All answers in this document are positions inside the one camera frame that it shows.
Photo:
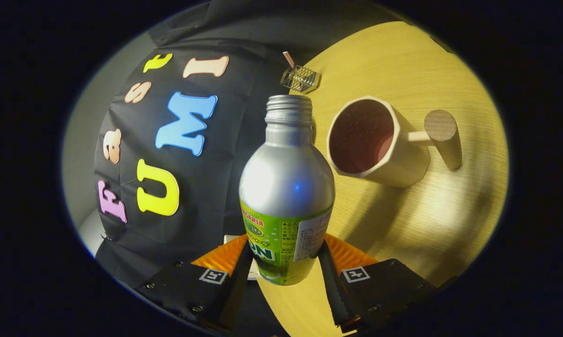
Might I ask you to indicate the wooden table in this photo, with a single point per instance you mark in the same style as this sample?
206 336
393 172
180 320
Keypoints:
426 224

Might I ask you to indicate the silver bottle with green label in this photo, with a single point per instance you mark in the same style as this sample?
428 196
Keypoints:
286 187

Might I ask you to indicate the pink stick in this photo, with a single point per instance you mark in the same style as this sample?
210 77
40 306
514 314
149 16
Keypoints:
288 59

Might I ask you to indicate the black backdrop cloth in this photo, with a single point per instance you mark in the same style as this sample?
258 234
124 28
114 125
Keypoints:
215 196

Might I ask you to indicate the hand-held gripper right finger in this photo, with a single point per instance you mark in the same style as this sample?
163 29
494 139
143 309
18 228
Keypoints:
332 292

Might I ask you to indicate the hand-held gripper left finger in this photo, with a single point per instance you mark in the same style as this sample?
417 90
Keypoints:
187 290

